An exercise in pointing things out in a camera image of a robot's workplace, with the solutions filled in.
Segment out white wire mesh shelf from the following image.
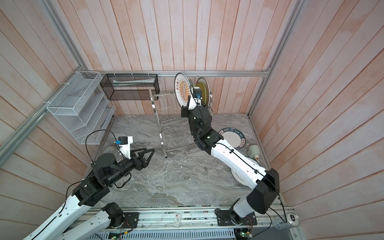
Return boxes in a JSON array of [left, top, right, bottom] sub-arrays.
[[47, 71, 116, 145]]

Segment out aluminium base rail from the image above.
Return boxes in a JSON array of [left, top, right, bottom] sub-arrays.
[[93, 206, 283, 240]]

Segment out pale green flower plate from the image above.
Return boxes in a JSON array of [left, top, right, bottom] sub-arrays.
[[188, 79, 195, 92]]

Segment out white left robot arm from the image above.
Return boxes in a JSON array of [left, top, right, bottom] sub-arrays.
[[26, 148, 155, 240]]

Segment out steel two-tier dish rack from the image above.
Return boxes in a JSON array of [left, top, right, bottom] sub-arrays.
[[151, 92, 222, 157]]

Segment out large orange sunburst plate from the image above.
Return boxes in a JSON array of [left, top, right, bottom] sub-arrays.
[[196, 77, 213, 113]]

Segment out green rim white plate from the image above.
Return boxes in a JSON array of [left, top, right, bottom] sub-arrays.
[[219, 128, 246, 150]]

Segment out pale green cup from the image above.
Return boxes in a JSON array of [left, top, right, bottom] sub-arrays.
[[248, 145, 261, 161]]

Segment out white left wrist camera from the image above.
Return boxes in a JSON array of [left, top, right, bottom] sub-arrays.
[[116, 136, 133, 159]]

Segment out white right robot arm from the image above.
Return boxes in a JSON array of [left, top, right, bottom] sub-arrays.
[[181, 106, 280, 225]]

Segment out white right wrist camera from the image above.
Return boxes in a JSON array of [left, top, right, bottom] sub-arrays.
[[188, 87, 203, 111]]

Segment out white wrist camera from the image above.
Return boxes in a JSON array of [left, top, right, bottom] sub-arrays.
[[116, 136, 133, 159], [188, 87, 203, 111]]

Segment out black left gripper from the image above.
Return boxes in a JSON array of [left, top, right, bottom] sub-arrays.
[[106, 147, 156, 186]]

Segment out white plate with cloud outline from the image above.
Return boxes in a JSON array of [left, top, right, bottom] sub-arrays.
[[231, 157, 260, 186]]

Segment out silver drink can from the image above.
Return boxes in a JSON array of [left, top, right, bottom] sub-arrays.
[[272, 213, 301, 231]]

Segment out small orange sunburst plate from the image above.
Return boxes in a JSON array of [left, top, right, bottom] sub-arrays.
[[174, 73, 191, 107]]

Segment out yellow woven plate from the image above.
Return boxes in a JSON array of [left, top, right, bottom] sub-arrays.
[[197, 81, 210, 105]]

